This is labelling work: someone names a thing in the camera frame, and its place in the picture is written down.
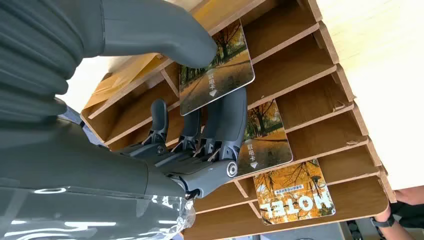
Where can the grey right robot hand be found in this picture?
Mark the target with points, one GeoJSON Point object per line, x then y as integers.
{"type": "Point", "coordinates": [82, 172]}

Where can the autumn hotel key card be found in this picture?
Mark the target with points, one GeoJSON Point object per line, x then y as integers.
{"type": "Point", "coordinates": [294, 195]}

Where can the wooden slotted card rack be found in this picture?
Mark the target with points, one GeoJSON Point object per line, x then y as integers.
{"type": "Point", "coordinates": [298, 63]}

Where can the person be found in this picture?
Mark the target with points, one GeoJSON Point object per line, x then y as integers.
{"type": "Point", "coordinates": [409, 215]}

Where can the black wristwatch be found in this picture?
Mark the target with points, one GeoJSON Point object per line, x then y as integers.
{"type": "Point", "coordinates": [382, 222]}

